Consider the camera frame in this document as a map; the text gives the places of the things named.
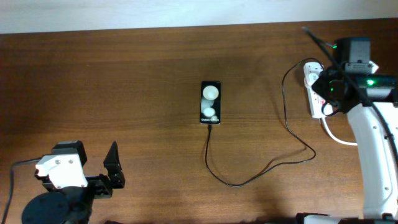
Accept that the black USB charging cable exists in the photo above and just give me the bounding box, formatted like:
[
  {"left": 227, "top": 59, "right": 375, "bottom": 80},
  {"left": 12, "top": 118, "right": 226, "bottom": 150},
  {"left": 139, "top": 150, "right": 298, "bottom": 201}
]
[{"left": 204, "top": 58, "right": 325, "bottom": 188}]

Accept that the white USB charger adapter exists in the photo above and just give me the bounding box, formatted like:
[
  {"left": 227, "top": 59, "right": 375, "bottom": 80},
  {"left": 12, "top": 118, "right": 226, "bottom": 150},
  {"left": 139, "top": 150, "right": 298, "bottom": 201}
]
[{"left": 303, "top": 62, "right": 323, "bottom": 88}]

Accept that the black Galaxy smartphone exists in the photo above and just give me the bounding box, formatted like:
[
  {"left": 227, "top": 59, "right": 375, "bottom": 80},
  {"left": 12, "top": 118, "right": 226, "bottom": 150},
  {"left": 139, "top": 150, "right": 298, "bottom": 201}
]
[{"left": 200, "top": 81, "right": 221, "bottom": 125}]

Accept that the white power strip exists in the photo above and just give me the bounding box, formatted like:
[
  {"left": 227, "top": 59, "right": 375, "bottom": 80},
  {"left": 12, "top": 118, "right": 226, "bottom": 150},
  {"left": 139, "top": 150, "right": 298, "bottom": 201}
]
[{"left": 303, "top": 61, "right": 334, "bottom": 119}]

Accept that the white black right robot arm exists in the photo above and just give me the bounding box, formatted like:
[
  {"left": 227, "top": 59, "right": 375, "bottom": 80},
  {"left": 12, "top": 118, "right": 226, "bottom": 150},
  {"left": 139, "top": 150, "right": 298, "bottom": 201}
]
[{"left": 312, "top": 37, "right": 397, "bottom": 223}]

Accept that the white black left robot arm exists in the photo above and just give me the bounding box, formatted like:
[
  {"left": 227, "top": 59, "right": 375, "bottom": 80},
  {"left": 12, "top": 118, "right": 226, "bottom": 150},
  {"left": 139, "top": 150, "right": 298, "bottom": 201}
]
[{"left": 21, "top": 140, "right": 125, "bottom": 224}]

